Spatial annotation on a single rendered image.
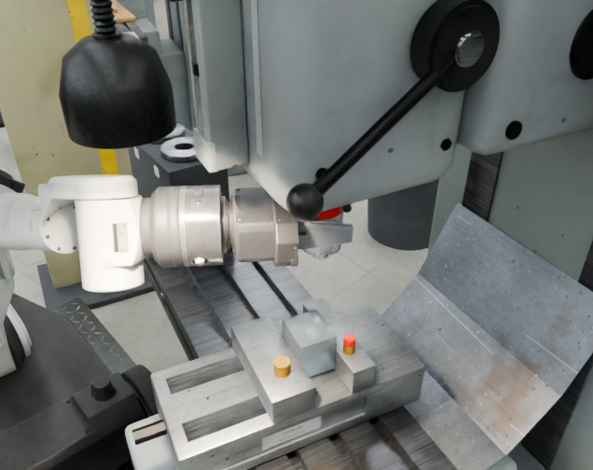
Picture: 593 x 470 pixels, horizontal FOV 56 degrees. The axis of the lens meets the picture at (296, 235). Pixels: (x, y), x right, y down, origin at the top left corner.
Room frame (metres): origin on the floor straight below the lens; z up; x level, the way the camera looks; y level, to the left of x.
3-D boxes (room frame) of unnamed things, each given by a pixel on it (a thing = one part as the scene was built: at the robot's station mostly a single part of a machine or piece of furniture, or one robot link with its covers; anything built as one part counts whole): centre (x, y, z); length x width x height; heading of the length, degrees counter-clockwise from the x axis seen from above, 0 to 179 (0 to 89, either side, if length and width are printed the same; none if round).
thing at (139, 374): (0.89, 0.35, 0.50); 0.20 x 0.05 x 0.20; 41
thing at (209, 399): (0.54, 0.01, 0.98); 0.35 x 0.15 x 0.11; 115
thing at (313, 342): (0.55, -0.02, 1.03); 0.06 x 0.05 x 0.06; 25
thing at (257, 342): (0.53, 0.03, 1.02); 0.15 x 0.06 x 0.04; 25
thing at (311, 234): (0.50, -0.03, 1.24); 0.06 x 0.02 x 0.03; 96
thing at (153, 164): (1.02, 0.24, 1.03); 0.22 x 0.12 x 0.20; 35
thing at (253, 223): (0.52, 0.06, 1.24); 0.13 x 0.12 x 0.10; 6
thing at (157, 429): (0.46, 0.19, 0.97); 0.04 x 0.02 x 0.02; 115
